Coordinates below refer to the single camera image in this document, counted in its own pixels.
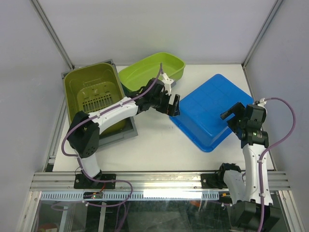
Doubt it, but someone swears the large blue plastic container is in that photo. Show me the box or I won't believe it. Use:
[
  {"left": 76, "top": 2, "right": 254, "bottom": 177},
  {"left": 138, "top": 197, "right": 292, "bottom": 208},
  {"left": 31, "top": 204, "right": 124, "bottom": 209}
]
[{"left": 170, "top": 74, "right": 253, "bottom": 152}]

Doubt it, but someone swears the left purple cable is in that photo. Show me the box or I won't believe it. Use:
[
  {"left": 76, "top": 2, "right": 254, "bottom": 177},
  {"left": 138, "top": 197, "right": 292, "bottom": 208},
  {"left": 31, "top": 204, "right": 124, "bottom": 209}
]
[{"left": 61, "top": 62, "right": 164, "bottom": 182}]

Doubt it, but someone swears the aluminium front rail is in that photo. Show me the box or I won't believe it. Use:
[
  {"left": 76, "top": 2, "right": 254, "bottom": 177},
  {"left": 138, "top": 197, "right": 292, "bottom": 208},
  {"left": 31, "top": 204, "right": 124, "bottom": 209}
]
[{"left": 29, "top": 170, "right": 290, "bottom": 194}]

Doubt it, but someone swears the purple cable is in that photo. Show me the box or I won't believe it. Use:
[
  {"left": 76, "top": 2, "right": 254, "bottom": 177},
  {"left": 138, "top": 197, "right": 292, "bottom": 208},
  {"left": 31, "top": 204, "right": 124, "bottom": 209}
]
[
  {"left": 61, "top": 62, "right": 164, "bottom": 182},
  {"left": 255, "top": 97, "right": 296, "bottom": 232}
]

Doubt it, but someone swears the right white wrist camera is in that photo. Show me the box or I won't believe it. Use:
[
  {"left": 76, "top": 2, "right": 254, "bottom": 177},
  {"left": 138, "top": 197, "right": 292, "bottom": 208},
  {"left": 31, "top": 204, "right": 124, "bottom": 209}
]
[{"left": 254, "top": 98, "right": 267, "bottom": 107}]

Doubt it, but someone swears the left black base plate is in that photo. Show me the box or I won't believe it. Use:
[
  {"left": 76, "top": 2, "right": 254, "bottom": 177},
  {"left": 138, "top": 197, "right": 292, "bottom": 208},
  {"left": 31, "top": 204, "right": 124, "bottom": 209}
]
[{"left": 73, "top": 174, "right": 116, "bottom": 189}]

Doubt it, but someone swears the olive green slotted basket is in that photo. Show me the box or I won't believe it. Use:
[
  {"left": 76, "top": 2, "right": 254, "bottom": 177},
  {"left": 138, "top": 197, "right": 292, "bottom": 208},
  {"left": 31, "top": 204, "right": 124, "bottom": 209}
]
[{"left": 63, "top": 62, "right": 125, "bottom": 122}]

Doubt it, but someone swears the teal plastic tub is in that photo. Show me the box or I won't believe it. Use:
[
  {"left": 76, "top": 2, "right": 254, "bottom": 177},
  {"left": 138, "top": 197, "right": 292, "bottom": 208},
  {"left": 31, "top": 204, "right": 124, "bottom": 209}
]
[{"left": 122, "top": 80, "right": 178, "bottom": 95}]

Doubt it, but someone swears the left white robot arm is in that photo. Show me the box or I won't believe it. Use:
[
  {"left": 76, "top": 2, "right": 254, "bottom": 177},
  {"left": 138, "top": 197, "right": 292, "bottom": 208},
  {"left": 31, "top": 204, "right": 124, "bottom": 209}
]
[{"left": 64, "top": 77, "right": 180, "bottom": 188}]

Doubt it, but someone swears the left aluminium corner post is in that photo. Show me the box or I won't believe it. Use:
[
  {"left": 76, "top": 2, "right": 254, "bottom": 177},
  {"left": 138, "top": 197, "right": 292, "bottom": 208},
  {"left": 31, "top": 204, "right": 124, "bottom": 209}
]
[{"left": 30, "top": 0, "right": 74, "bottom": 70}]

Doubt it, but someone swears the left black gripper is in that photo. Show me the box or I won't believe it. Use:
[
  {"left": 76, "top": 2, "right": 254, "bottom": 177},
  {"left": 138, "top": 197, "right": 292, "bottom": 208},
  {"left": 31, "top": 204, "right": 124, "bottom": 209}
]
[{"left": 151, "top": 90, "right": 180, "bottom": 117}]

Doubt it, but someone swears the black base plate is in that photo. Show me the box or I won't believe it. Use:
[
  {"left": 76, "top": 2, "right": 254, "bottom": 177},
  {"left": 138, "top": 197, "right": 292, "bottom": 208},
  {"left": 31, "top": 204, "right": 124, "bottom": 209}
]
[
  {"left": 200, "top": 174, "right": 223, "bottom": 189},
  {"left": 73, "top": 174, "right": 116, "bottom": 189}
]

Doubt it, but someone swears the right aluminium corner post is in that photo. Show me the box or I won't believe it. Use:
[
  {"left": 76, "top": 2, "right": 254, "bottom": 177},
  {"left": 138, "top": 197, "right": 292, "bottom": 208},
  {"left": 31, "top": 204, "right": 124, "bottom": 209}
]
[{"left": 241, "top": 0, "right": 285, "bottom": 69}]

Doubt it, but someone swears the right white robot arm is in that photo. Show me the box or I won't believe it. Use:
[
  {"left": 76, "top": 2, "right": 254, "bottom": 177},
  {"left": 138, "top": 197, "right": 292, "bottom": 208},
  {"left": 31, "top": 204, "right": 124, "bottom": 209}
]
[{"left": 172, "top": 99, "right": 279, "bottom": 232}]

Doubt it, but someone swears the lime green plastic tub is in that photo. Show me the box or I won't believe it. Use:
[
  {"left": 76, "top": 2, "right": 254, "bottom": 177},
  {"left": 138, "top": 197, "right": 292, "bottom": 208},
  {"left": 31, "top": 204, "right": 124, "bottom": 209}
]
[{"left": 118, "top": 52, "right": 185, "bottom": 91}]

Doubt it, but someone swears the aluminium corner post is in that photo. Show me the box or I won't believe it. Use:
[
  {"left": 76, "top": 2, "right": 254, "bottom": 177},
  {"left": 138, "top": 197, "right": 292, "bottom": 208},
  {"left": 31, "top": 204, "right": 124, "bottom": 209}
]
[
  {"left": 241, "top": 0, "right": 285, "bottom": 69},
  {"left": 30, "top": 0, "right": 74, "bottom": 70}
]

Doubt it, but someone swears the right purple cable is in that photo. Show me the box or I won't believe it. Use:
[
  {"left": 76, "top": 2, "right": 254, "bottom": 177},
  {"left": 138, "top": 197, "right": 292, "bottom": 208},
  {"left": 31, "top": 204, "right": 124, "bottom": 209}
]
[{"left": 255, "top": 97, "right": 296, "bottom": 232}]

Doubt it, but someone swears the white slotted cable duct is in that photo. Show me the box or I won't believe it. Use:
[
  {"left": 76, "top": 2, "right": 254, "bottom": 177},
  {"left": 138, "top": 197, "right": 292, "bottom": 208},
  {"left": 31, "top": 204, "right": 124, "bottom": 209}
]
[{"left": 41, "top": 190, "right": 219, "bottom": 202}]

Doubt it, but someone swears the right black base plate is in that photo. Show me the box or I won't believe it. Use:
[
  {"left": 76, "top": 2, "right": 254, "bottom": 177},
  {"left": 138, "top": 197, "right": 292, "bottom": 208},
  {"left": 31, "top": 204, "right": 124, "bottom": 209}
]
[{"left": 200, "top": 174, "right": 223, "bottom": 189}]

